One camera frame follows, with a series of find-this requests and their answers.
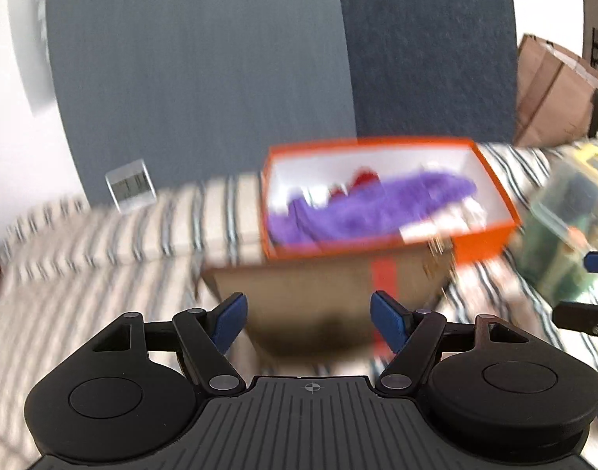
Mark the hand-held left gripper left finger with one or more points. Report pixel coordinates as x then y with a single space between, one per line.
230 320

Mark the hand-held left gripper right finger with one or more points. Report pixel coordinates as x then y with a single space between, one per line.
389 320

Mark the olive plaid zipper pouch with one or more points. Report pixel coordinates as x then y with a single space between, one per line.
303 298

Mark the orange cardboard box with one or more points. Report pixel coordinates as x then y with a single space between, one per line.
480 249

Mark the purple cloth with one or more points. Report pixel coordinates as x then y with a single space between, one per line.
352 210

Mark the red plush pom-pom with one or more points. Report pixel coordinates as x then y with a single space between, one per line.
365 178

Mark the clear plastic storage box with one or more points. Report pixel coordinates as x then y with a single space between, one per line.
558 215

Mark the white digital clock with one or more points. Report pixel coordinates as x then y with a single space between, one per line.
131 186

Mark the brown paper bag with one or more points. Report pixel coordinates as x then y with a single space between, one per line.
548 93

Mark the light grey headboard panel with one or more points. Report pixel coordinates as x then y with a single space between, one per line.
181 83

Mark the dark blue headboard panel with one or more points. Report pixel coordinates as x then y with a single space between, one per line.
426 49

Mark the white wall hanging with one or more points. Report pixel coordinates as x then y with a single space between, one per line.
46 34

